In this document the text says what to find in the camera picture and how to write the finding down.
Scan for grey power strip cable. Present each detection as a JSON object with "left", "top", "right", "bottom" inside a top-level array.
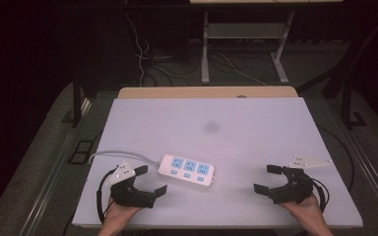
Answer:
[{"left": 88, "top": 149, "right": 162, "bottom": 166}]

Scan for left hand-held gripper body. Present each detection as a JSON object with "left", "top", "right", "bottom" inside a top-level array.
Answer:
[{"left": 104, "top": 160, "right": 158, "bottom": 209}]

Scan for person's left hand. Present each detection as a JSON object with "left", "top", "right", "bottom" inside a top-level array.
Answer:
[{"left": 101, "top": 196, "right": 145, "bottom": 229}]

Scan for thin white hanging cable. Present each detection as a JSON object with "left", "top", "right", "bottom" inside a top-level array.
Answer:
[{"left": 123, "top": 11, "right": 153, "bottom": 88}]

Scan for white metal desk frame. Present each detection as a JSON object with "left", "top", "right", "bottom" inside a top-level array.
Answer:
[{"left": 200, "top": 11, "right": 295, "bottom": 86}]

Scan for black rectangular floor frame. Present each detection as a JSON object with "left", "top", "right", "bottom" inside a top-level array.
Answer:
[{"left": 67, "top": 139, "right": 95, "bottom": 165}]

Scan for black floor cable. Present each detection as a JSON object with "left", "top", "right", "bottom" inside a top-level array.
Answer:
[{"left": 317, "top": 125, "right": 356, "bottom": 193}]

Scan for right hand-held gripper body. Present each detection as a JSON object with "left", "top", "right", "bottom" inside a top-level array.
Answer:
[{"left": 268, "top": 153, "right": 334, "bottom": 206}]

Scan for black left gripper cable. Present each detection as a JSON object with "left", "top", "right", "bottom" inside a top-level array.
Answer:
[{"left": 95, "top": 168, "right": 116, "bottom": 225}]

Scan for aluminium floor rail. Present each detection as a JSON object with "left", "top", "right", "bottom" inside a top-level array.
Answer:
[
  {"left": 19, "top": 97, "right": 94, "bottom": 236},
  {"left": 327, "top": 100, "right": 378, "bottom": 225}
]

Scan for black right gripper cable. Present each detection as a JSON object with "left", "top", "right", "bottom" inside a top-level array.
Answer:
[{"left": 309, "top": 177, "right": 331, "bottom": 213}]

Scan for white power strip blue sockets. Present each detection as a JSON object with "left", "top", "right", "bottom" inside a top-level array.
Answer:
[{"left": 157, "top": 153, "right": 217, "bottom": 188}]

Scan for person's right hand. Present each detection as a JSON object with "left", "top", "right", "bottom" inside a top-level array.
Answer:
[{"left": 280, "top": 194, "right": 327, "bottom": 228}]

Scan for black metal stand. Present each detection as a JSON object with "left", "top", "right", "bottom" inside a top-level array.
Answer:
[
  {"left": 61, "top": 70, "right": 90, "bottom": 130},
  {"left": 340, "top": 62, "right": 368, "bottom": 131}
]

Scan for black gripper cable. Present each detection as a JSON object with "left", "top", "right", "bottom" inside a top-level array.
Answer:
[
  {"left": 309, "top": 177, "right": 331, "bottom": 213},
  {"left": 95, "top": 168, "right": 116, "bottom": 225}
]

